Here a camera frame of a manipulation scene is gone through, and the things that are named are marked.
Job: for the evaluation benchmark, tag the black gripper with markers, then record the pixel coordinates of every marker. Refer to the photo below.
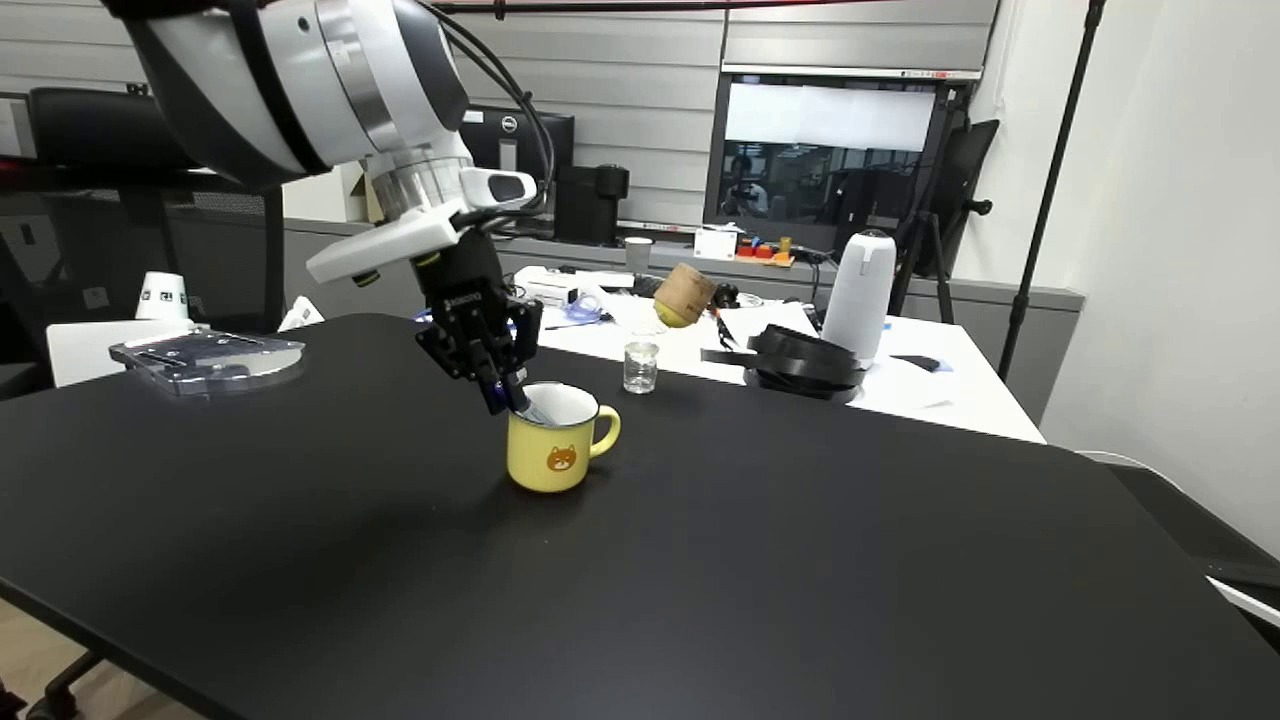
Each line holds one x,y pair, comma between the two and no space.
475,304

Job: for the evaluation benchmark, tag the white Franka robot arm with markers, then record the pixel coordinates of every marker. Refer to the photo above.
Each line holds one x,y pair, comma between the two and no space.
286,81

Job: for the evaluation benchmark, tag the white paper cup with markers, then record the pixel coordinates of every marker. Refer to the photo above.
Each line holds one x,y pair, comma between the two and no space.
161,297

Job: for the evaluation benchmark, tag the yellow ceramic mug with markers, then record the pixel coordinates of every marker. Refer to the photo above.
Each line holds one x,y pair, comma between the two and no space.
553,446

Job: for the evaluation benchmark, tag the small clear glass jar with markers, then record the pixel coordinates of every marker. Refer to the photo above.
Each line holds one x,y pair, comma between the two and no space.
643,367

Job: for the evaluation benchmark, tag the black box speaker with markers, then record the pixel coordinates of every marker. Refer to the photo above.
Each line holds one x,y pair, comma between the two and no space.
590,200

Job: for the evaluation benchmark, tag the red orange parts tray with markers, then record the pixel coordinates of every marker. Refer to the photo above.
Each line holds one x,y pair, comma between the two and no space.
766,250

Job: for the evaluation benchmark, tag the clear plastic tray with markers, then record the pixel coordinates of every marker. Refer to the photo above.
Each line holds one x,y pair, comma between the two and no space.
207,360

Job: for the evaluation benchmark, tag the computer monitor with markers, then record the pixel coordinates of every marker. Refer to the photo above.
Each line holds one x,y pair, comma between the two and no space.
829,156

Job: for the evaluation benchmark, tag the white foam block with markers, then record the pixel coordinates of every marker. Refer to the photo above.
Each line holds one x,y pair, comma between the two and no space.
103,350

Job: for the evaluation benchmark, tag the black office chair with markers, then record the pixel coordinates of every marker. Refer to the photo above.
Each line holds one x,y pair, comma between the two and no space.
95,200

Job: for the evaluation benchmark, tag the thin black pole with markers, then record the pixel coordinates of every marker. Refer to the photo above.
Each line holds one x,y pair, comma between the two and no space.
1054,172

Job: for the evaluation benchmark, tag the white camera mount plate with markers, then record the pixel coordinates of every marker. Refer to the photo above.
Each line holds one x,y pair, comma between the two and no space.
387,244

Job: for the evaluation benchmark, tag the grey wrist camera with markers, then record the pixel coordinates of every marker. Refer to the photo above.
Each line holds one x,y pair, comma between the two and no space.
496,189

